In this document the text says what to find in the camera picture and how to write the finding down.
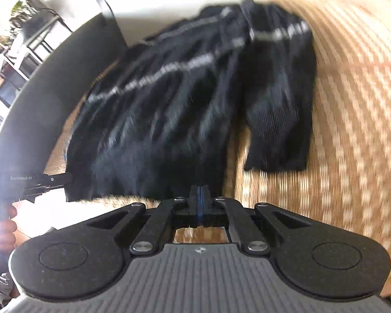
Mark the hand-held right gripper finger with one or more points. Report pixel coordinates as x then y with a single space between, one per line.
196 207
202 207

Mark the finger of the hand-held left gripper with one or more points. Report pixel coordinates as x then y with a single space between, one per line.
35 193
57 179

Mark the black sweater with grey stripes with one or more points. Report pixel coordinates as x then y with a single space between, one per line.
166 120

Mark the person's left hand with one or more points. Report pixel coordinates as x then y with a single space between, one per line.
5 231

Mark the dark grey sofa armrest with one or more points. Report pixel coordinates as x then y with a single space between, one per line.
35 111

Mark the grey patterned cloth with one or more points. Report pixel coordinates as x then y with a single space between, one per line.
3 288

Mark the white metal rack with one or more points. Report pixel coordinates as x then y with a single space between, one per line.
21 55

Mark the woven straw mat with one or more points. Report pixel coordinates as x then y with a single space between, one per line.
345 120

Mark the green potted plant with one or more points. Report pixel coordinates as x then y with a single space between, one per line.
29 8

